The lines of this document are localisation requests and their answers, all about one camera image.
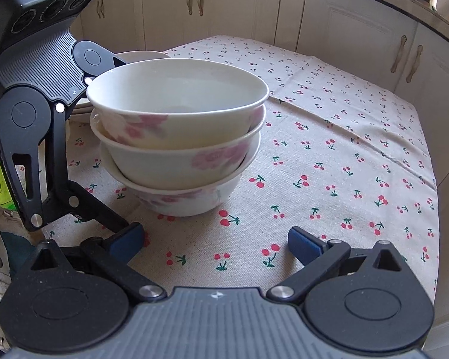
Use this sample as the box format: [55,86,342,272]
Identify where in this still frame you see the white bowl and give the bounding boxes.
[99,132,261,217]
[91,105,266,191]
[87,58,269,150]

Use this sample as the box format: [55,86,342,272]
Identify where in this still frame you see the white kitchen cabinets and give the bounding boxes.
[69,0,449,356]

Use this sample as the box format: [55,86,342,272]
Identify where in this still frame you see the white plate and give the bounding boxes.
[72,49,171,115]

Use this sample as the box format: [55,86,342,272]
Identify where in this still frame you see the cherry print tablecloth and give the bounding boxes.
[67,36,440,296]

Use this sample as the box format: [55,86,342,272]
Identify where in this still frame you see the white bowl front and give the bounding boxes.
[99,132,261,217]

